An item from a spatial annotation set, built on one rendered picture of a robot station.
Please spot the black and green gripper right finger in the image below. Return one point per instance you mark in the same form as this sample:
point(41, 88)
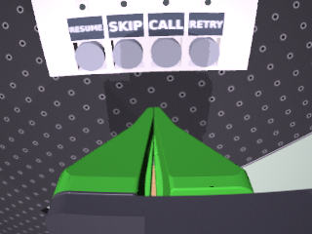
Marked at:
point(189, 166)

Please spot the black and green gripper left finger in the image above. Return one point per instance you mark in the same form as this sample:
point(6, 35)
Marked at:
point(119, 165)

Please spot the white button panel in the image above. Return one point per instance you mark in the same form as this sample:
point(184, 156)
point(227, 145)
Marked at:
point(223, 30)

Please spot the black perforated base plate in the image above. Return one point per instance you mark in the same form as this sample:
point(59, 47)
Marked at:
point(49, 123)

